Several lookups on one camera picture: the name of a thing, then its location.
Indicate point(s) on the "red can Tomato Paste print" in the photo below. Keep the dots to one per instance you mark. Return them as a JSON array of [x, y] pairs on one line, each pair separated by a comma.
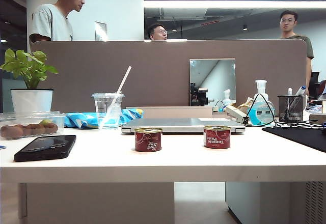
[[216, 139]]

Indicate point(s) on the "red can black label print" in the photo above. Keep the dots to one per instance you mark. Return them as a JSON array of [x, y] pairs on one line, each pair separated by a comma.
[[148, 141]]

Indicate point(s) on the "beige desk riser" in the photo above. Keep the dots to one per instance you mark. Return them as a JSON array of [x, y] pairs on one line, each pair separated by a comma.
[[168, 112]]

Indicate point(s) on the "brown desk divider panel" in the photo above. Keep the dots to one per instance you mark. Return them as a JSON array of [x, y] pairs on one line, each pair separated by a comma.
[[152, 76]]

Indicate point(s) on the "silver closed laptop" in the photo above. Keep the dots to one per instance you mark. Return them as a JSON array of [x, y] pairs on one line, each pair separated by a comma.
[[183, 124]]

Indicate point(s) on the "white drinking straw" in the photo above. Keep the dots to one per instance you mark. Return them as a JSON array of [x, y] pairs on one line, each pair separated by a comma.
[[124, 77]]

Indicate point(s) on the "white plug adapter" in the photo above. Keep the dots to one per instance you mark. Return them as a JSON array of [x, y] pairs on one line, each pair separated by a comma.
[[215, 109]]

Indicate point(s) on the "square mirror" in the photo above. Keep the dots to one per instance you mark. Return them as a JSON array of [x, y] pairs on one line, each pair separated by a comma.
[[216, 79]]

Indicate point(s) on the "clear plastic cup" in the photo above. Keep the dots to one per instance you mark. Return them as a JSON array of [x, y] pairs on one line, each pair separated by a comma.
[[103, 107]]

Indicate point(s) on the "seated man with glasses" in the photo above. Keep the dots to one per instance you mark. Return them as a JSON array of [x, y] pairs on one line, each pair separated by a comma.
[[158, 31]]

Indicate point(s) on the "white stapler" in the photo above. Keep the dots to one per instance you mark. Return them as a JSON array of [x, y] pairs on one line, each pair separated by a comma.
[[235, 113]]

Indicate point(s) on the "brown snack packet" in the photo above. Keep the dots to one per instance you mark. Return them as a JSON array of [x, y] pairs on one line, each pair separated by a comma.
[[244, 104]]

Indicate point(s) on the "blue snack bag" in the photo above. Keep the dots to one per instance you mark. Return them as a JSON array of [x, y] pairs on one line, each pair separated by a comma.
[[79, 119]]

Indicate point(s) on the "blue soap pump bottle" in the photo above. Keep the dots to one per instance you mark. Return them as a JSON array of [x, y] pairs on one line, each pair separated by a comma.
[[261, 112]]

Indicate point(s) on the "long white ceiling light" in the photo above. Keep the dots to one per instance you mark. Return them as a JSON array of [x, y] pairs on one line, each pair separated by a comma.
[[229, 4]]

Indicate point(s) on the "beige desk support panel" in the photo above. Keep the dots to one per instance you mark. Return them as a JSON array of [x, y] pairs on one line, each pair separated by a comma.
[[102, 203]]

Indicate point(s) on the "black smartphone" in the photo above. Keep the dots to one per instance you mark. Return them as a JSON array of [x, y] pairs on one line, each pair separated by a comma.
[[45, 147]]

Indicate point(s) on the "white pen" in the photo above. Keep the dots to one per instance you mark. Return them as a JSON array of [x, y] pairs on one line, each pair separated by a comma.
[[290, 91]]

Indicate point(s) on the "black mesh pen holder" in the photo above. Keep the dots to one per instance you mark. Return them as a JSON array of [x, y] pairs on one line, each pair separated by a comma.
[[291, 108]]

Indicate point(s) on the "white plant pot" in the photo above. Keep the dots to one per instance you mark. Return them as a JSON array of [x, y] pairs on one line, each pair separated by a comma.
[[31, 100]]

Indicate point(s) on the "clear plastic fruit container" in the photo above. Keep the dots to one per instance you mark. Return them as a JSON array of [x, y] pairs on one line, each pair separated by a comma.
[[30, 119]]

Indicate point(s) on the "man in grey t-shirt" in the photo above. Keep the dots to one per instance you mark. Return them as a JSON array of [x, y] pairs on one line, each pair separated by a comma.
[[53, 23]]

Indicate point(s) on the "green leafy plant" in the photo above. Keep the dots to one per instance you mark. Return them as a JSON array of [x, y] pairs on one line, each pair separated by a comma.
[[30, 68]]

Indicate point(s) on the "white marker blue cap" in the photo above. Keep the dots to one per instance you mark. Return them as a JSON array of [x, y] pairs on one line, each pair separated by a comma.
[[301, 90]]

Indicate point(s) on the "black mouse mat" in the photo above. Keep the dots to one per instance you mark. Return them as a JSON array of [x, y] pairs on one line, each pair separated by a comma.
[[300, 136]]

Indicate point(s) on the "man in olive shirt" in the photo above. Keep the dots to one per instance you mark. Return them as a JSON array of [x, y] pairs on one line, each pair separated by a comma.
[[289, 24]]

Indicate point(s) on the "black office chair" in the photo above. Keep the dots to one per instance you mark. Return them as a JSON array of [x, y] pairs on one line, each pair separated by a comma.
[[314, 81]]

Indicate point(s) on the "framed wall sign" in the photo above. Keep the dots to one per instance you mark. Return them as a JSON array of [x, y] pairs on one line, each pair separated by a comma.
[[100, 30]]

